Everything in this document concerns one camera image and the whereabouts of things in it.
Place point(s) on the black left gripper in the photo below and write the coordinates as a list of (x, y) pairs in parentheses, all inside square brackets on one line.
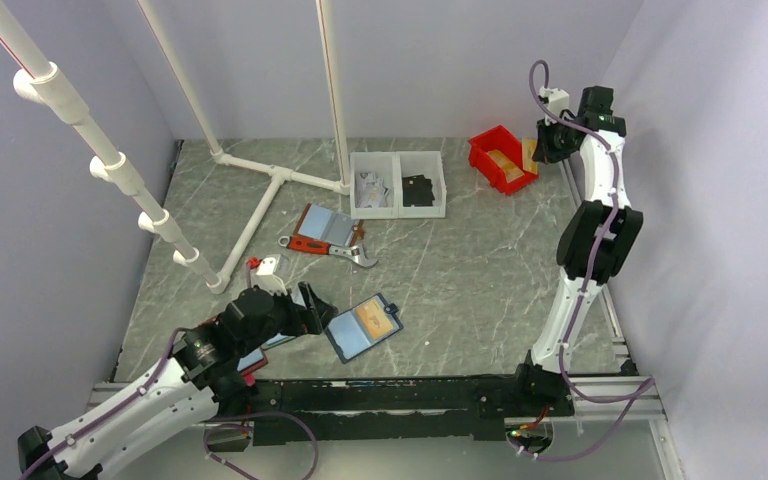
[(319, 313)]

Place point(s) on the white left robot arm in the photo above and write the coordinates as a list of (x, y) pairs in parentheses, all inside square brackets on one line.
[(198, 367)]

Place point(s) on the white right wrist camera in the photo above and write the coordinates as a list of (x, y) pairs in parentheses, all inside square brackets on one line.
[(556, 101)]

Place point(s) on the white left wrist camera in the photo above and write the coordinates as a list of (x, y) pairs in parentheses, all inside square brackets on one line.
[(268, 273)]

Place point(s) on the orange card in holder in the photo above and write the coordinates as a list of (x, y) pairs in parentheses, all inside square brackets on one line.
[(374, 319)]

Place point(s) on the gold cards in bin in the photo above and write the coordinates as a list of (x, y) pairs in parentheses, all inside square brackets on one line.
[(510, 170)]

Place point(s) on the white bin with black cards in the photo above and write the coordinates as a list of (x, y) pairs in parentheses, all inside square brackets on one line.
[(423, 187)]

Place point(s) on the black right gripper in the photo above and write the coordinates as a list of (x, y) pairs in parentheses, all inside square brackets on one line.
[(543, 153)]

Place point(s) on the green open card holder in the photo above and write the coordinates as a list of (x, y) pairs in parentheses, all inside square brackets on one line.
[(277, 340)]

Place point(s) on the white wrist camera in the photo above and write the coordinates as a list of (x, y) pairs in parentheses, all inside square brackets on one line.
[(556, 101), (268, 273)]

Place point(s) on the red open card holder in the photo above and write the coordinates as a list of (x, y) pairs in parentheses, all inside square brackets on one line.
[(250, 364)]

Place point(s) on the red plastic bin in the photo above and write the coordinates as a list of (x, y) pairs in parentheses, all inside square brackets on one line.
[(502, 139)]

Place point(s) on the navy blue card holder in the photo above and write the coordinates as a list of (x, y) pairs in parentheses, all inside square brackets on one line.
[(347, 336)]

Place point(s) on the orange handled adjustable wrench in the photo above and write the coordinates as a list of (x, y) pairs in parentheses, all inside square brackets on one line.
[(356, 253)]

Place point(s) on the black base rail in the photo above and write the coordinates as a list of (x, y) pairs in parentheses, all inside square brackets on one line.
[(480, 407)]

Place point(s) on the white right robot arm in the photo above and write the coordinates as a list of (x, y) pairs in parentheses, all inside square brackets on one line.
[(598, 239)]

